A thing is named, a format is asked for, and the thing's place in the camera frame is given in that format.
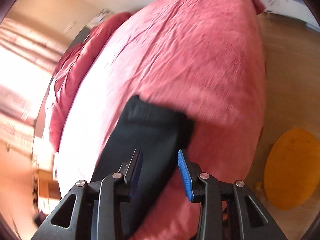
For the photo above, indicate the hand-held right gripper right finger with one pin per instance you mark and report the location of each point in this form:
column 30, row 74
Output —
column 185, row 175

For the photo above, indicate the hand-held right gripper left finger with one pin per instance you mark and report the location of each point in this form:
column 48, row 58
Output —
column 136, row 170

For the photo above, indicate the black pants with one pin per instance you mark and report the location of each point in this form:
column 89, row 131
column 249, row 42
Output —
column 150, row 135

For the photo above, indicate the wooden desk with white cabinet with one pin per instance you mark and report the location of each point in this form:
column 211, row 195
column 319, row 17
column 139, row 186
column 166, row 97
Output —
column 47, row 187

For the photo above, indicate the pink duvet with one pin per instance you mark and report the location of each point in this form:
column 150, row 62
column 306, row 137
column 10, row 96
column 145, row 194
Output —
column 75, row 75

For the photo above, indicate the bed with pink sheet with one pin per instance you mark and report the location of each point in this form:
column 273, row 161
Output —
column 187, row 55

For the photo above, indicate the patterned window curtain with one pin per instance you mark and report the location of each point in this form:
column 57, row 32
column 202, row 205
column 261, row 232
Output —
column 17, row 107
column 27, row 40

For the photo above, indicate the grey bed headboard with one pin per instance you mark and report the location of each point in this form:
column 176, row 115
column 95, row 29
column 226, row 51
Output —
column 80, row 37

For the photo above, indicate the bright window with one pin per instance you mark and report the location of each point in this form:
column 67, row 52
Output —
column 22, row 67

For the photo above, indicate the white flower-print panel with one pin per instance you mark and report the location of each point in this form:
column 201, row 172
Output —
column 102, row 15

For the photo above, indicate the white cabinet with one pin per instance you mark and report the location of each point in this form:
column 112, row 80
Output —
column 280, row 2

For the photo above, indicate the white wall socket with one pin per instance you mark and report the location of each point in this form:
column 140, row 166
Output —
column 69, row 27

